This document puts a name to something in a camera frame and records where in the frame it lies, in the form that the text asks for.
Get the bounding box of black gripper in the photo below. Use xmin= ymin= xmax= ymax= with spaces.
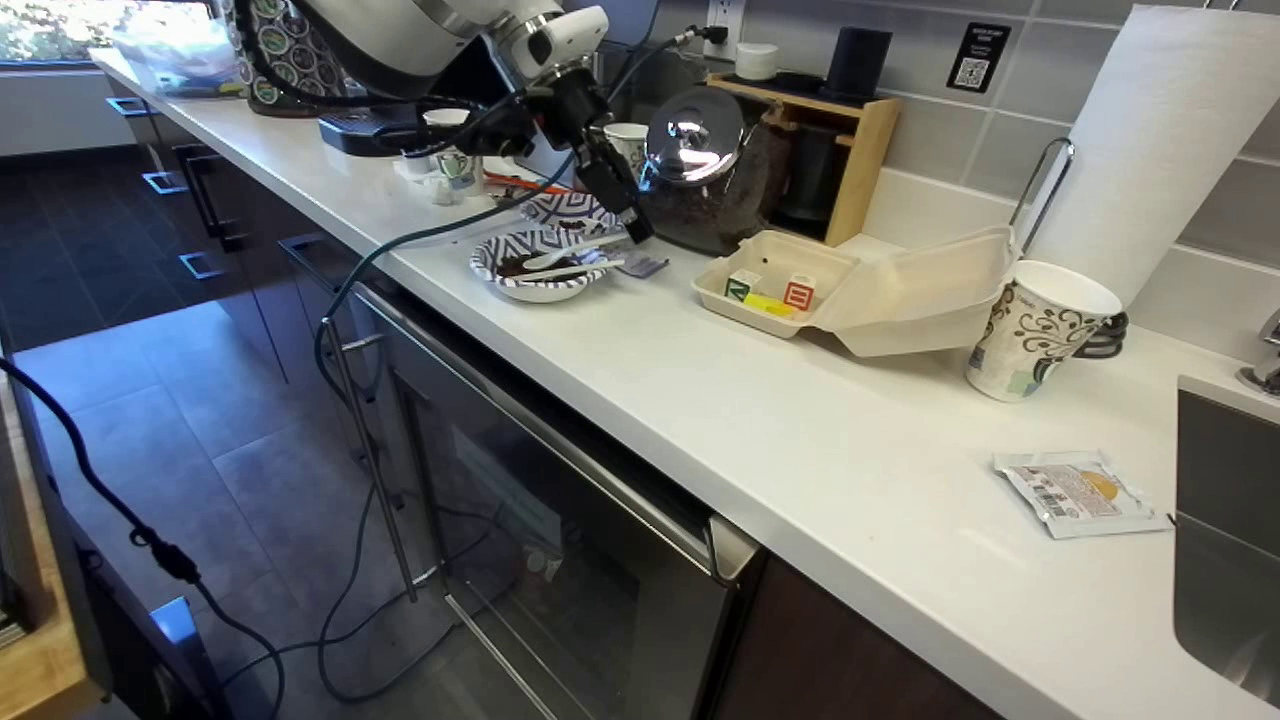
xmin=535 ymin=64 xmax=660 ymax=249

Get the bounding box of white plastic spoon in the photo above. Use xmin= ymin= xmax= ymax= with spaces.
xmin=499 ymin=230 xmax=634 ymax=281

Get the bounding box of empty patterned paper bowl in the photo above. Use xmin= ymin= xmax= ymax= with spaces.
xmin=522 ymin=189 xmax=632 ymax=239

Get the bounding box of patterned paper bowl with beans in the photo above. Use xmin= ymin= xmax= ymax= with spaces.
xmin=462 ymin=222 xmax=632 ymax=307

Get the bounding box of red thin object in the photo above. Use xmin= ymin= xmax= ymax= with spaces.
xmin=481 ymin=158 xmax=545 ymax=193

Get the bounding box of small white container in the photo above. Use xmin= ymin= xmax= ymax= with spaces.
xmin=731 ymin=41 xmax=782 ymax=84

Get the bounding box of yellow tea packet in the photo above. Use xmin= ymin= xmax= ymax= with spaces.
xmin=741 ymin=289 xmax=803 ymax=322

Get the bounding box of black cup inside rack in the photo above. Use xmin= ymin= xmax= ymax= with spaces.
xmin=774 ymin=115 xmax=851 ymax=230

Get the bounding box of red tea packet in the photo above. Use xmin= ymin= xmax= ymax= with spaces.
xmin=779 ymin=276 xmax=823 ymax=321

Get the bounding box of beige clamshell takeout container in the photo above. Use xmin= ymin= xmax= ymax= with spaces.
xmin=688 ymin=222 xmax=1021 ymax=365

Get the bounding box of glass door undercounter appliance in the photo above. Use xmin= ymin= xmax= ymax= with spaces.
xmin=347 ymin=281 xmax=763 ymax=720

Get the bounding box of patterned cup stack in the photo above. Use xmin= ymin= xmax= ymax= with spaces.
xmin=221 ymin=0 xmax=381 ymax=123

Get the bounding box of dark lower cabinet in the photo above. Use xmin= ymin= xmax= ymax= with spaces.
xmin=701 ymin=547 xmax=1006 ymax=720
xmin=102 ymin=93 xmax=403 ymax=392

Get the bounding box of large patterned paper cup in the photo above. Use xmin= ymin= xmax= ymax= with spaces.
xmin=964 ymin=256 xmax=1130 ymax=407

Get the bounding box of clear plastic bag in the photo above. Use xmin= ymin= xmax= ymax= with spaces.
xmin=108 ymin=4 xmax=243 ymax=98

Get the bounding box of white paper towel roll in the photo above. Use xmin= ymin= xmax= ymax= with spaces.
xmin=1025 ymin=0 xmax=1280 ymax=307

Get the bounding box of flat snack packet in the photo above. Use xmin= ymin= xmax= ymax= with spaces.
xmin=986 ymin=446 xmax=1174 ymax=544

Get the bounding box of chrome sink faucet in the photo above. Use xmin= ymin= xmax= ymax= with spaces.
xmin=1232 ymin=307 xmax=1280 ymax=400

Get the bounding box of steel kitchen sink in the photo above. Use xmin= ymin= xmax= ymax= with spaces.
xmin=1168 ymin=376 xmax=1280 ymax=710

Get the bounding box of white wall outlet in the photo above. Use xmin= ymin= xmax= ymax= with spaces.
xmin=701 ymin=0 xmax=747 ymax=51

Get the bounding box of thin black power cable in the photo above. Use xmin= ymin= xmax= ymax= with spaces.
xmin=216 ymin=21 xmax=706 ymax=710

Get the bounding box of QR code wall sign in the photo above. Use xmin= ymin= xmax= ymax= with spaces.
xmin=945 ymin=21 xmax=1016 ymax=98

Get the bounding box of thick black cable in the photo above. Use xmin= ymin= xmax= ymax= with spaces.
xmin=0 ymin=348 xmax=291 ymax=720

